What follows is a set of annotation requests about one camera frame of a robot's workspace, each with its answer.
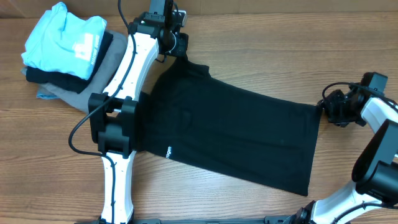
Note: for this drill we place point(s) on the black t-shirt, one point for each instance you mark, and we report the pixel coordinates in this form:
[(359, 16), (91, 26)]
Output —
[(195, 119)]

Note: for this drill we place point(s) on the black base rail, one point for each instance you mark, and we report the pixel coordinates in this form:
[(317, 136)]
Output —
[(266, 220)]

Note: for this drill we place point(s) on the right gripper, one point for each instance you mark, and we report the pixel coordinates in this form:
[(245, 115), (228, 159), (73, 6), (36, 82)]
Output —
[(327, 105)]

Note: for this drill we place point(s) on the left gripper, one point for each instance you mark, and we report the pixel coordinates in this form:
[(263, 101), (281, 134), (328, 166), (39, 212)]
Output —
[(181, 49)]

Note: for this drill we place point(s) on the black folded shirt in stack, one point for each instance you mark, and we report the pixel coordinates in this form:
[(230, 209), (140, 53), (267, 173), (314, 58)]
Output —
[(66, 81)]

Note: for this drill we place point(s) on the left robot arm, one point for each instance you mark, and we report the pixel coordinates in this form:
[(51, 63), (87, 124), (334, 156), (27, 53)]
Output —
[(113, 113)]

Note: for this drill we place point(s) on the grey folded shirt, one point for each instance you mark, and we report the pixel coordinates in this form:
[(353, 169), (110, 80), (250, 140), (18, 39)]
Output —
[(100, 80)]

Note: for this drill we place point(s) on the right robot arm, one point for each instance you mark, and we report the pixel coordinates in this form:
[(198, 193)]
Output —
[(373, 182)]

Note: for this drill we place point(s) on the light blue folded t-shirt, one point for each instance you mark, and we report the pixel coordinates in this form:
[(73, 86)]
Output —
[(62, 42)]

